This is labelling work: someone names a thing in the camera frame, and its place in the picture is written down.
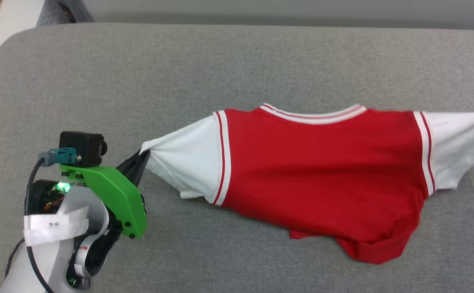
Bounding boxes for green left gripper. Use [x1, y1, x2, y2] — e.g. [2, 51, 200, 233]
[60, 150, 151, 240]

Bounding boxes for white metal cabinet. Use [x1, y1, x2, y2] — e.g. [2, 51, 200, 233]
[0, 0, 64, 88]

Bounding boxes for white paper label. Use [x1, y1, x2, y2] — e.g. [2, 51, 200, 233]
[23, 206, 90, 247]

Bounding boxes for black cable with teal plug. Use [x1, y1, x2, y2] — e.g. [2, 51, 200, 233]
[4, 147, 79, 293]

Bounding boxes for red and white shirt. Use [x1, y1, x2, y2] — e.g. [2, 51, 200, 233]
[140, 103, 474, 265]

